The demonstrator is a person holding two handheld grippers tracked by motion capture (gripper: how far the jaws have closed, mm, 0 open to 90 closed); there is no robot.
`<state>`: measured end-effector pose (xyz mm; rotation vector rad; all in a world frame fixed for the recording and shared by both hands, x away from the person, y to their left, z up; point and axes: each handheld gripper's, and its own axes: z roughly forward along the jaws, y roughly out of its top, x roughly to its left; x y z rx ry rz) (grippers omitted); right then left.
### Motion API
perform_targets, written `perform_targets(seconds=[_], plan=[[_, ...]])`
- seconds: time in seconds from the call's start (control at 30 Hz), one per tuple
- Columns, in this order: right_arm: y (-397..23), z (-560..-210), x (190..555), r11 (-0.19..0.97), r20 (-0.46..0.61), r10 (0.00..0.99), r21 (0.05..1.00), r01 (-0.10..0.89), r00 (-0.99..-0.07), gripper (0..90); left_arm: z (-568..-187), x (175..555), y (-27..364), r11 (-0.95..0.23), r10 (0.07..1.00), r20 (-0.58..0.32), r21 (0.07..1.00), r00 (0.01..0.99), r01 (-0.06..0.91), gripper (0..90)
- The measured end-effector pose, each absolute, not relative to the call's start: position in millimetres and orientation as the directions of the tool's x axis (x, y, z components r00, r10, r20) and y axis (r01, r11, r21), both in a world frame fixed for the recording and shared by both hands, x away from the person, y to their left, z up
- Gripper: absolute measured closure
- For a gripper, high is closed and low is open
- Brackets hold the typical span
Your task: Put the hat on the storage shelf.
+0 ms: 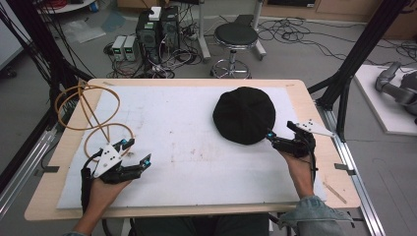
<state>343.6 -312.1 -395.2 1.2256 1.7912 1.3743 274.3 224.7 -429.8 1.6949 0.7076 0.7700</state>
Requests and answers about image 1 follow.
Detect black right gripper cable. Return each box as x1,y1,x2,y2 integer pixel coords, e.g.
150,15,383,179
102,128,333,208
307,136,320,183

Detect grey robot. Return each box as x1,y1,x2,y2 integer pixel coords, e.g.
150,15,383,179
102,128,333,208
374,61,417,116

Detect grey power supply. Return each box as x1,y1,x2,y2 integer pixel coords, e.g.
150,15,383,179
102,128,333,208
123,34,140,62
111,34,128,62

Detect thin wooden stick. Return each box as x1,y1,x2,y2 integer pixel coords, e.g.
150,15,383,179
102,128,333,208
322,181,348,206

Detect person's dark trousers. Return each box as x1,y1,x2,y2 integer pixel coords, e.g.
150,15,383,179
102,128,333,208
129,213,271,236

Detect slim black computer tower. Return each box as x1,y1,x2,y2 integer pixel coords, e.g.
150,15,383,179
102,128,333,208
159,5,181,51

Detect large black computer tower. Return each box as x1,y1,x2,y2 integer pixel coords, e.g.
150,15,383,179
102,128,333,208
135,10,162,65

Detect tan looped wire stand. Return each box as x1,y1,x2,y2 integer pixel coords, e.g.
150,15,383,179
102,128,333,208
54,80,137,162

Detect round white table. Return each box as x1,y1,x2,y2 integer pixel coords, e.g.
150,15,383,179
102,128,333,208
36,0,96,15

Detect white table mat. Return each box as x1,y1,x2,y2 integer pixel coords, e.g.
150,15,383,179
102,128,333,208
56,85,328,210

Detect white desk legs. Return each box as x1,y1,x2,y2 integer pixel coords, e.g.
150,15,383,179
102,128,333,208
196,0,268,63

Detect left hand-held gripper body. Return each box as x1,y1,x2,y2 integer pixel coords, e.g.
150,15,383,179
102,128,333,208
93,144,143,185

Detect aluminium rail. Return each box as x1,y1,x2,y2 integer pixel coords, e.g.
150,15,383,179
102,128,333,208
315,100,387,236
0,128,60,220

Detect white platform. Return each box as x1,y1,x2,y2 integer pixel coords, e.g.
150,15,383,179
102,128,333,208
353,63,417,138

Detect blue plastic sheet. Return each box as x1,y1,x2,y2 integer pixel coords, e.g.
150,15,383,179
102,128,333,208
99,10,128,33

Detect black metal frame post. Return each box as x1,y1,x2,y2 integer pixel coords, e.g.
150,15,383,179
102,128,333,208
0,0,94,195
307,0,413,143

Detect black round stool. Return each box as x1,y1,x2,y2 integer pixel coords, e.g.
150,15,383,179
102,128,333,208
210,22,260,80

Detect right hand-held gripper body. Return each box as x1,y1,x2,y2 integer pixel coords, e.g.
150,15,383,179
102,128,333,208
272,118,336,159

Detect white box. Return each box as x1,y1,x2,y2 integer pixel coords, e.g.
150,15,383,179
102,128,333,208
148,6,162,22

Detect clear plastic sheet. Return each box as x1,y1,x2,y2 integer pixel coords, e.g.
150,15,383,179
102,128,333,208
61,19,107,44

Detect tangle of computer cables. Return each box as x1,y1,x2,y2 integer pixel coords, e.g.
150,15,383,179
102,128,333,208
103,6,206,80

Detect grey metal bracket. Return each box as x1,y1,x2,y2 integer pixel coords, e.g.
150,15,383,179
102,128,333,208
333,162,357,177
33,164,61,178

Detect person's right hand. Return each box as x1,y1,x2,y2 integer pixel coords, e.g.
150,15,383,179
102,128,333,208
281,152,317,199

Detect black floor cables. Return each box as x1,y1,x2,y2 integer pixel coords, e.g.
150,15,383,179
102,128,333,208
257,16,417,68

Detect white board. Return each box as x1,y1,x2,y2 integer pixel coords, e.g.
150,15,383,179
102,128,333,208
0,0,27,72

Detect person's left hand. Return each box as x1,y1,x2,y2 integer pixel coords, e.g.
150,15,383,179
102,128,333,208
86,178,133,214

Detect black knitted hat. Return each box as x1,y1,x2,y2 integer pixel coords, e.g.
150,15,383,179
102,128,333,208
211,86,277,147

